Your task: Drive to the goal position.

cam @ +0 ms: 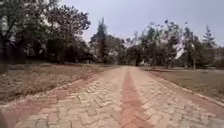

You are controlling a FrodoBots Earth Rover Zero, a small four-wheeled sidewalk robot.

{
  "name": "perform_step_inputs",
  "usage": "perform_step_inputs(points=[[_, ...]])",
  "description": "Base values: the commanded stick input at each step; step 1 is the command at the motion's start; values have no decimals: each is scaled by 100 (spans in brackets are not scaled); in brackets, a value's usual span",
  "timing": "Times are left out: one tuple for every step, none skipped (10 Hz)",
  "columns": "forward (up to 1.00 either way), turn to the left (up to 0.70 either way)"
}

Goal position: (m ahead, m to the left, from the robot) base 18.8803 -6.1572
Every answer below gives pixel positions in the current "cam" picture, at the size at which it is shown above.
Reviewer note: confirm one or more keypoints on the row of trees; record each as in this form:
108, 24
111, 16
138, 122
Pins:
66, 40

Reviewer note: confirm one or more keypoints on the red and grey brick path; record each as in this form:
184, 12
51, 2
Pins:
100, 103

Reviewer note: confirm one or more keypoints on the dry brown grass ground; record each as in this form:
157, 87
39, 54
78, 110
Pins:
200, 81
33, 78

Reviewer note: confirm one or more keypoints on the pale stone kerb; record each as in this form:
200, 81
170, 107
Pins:
60, 85
198, 95

